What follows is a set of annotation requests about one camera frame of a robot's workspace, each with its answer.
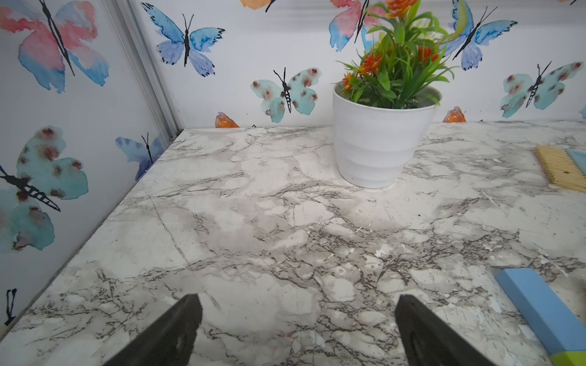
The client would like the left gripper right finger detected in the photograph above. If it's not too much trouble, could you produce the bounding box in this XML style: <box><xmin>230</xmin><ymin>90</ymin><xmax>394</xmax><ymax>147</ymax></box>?
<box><xmin>395</xmin><ymin>294</ymin><xmax>494</xmax><ymax>366</ymax></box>

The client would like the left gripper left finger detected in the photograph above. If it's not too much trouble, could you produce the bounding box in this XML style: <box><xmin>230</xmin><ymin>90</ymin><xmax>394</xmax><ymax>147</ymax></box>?
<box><xmin>104</xmin><ymin>294</ymin><xmax>203</xmax><ymax>366</ymax></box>

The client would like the blue block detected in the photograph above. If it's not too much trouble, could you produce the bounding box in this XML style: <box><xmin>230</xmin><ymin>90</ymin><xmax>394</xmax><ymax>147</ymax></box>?
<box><xmin>495</xmin><ymin>268</ymin><xmax>585</xmax><ymax>355</ymax></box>

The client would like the green block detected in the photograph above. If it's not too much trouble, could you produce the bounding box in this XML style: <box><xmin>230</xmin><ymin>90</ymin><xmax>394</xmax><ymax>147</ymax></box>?
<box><xmin>549</xmin><ymin>350</ymin><xmax>586</xmax><ymax>366</ymax></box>

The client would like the blue hand brush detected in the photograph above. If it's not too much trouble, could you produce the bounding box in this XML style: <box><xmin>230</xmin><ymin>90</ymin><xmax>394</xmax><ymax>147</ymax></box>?
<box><xmin>535</xmin><ymin>145</ymin><xmax>586</xmax><ymax>193</ymax></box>

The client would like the potted plant white pot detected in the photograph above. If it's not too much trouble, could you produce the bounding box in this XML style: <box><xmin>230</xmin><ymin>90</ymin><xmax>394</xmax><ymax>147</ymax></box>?
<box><xmin>333</xmin><ymin>1</ymin><xmax>468</xmax><ymax>188</ymax></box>

